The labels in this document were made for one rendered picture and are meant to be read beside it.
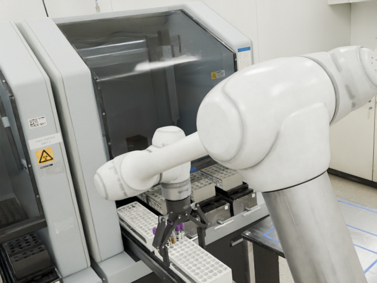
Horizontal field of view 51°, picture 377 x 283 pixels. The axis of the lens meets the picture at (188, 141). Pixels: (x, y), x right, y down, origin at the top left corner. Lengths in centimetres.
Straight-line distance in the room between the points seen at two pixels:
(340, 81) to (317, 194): 18
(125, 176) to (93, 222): 51
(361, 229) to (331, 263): 88
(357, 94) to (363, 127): 285
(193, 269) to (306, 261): 65
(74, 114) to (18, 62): 24
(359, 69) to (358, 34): 351
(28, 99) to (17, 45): 24
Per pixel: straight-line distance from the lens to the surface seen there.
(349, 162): 368
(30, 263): 144
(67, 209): 141
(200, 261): 123
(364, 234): 144
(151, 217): 150
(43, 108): 131
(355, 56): 65
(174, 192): 113
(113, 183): 99
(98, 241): 150
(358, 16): 414
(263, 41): 332
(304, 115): 54
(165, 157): 90
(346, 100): 65
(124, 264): 151
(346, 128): 359
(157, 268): 136
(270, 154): 53
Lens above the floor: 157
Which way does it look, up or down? 18 degrees down
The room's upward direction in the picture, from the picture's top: 7 degrees counter-clockwise
